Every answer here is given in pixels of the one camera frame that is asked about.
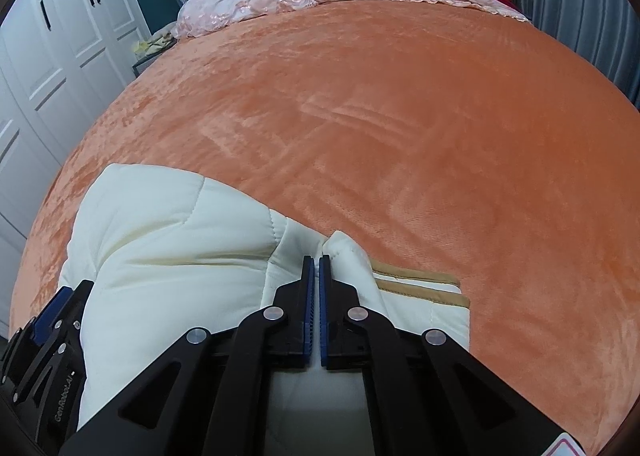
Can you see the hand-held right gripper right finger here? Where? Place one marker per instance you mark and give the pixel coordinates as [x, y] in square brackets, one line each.
[324, 308]

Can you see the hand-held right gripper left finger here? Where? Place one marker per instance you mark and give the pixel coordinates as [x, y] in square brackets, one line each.
[309, 308]

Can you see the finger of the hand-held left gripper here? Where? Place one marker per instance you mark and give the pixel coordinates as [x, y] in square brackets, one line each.
[75, 311]
[50, 311]

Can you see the cream quilted jacket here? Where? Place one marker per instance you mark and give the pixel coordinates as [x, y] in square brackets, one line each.
[175, 246]

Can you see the orange plush bed blanket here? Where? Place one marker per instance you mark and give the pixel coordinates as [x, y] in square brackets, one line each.
[400, 135]

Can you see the white wardrobe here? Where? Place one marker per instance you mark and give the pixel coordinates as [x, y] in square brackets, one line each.
[45, 60]

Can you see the yellowish clutter on nightstand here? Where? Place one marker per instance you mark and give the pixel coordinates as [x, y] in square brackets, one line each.
[155, 43]

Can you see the grey pleated curtain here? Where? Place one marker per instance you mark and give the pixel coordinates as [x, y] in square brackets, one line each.
[575, 10]

